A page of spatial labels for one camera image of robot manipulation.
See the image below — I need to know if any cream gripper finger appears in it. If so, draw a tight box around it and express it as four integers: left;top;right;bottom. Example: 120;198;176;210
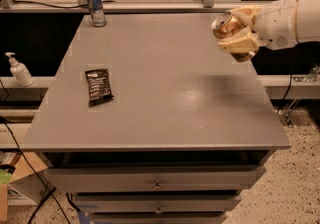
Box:
230;6;261;28
218;27;259;53

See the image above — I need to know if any orange soda can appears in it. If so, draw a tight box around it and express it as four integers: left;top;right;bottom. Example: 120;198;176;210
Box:
211;11;257;62

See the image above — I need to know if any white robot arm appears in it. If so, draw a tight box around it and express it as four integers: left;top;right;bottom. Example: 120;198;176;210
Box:
212;0;320;62

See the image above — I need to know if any blue silver energy drink can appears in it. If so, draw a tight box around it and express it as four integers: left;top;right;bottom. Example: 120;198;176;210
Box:
87;0;107;27

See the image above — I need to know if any grey drawer cabinet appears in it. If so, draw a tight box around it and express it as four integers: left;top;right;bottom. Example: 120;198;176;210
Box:
22;12;292;224

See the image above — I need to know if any black snack packet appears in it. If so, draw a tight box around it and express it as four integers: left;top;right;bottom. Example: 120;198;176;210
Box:
85;69;114;107

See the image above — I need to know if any top grey drawer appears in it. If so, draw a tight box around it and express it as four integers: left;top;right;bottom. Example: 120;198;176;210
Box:
45;166;266;193

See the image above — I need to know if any grey drawer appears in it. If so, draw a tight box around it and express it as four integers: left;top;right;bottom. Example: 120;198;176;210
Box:
92;213;226;224
45;166;266;193
74;194;241;214

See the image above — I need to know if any bottom grey drawer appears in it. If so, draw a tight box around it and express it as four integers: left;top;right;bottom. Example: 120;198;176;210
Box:
92;213;226;224

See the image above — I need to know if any white pump bottle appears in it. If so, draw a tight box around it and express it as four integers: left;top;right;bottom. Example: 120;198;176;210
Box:
5;52;33;87

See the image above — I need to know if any middle grey drawer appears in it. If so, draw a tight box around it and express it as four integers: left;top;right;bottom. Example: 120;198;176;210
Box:
74;194;241;214

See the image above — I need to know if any cardboard box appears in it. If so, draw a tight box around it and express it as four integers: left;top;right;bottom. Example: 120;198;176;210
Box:
0;152;50;222

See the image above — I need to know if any green object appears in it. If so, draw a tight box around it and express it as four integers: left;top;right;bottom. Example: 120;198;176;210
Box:
0;165;15;184

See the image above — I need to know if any black hanging cable right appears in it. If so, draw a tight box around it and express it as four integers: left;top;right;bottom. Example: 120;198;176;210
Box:
275;47;301;116

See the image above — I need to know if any black cable on ledge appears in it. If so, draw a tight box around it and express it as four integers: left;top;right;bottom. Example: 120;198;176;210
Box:
14;0;116;9

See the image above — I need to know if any black floor cable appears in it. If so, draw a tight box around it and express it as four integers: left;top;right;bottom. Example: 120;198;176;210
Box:
0;116;72;224

